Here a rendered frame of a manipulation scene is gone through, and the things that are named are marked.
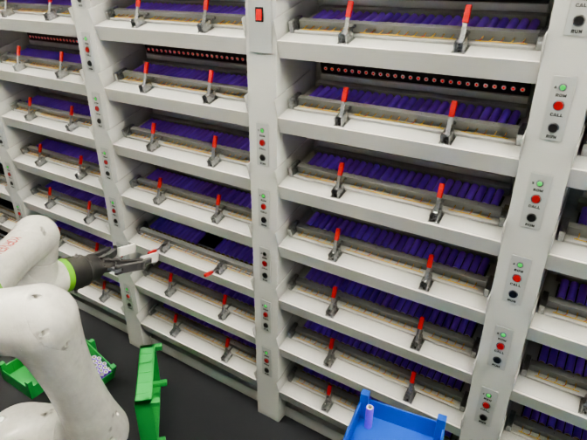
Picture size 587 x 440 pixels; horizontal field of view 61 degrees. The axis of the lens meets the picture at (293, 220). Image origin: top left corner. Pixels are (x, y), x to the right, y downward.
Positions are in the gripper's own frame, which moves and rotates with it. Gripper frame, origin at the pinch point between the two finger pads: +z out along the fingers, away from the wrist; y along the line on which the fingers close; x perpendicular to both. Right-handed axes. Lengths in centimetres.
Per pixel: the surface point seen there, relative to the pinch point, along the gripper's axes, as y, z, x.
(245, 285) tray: 26.1, 21.2, -8.5
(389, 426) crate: 87, 0, -19
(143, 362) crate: -5.8, 8.6, -45.8
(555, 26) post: 101, 3, 73
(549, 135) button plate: 105, 7, 54
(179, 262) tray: -3.0, 20.8, -9.3
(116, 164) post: -30.3, 14.7, 21.5
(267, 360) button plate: 36, 25, -35
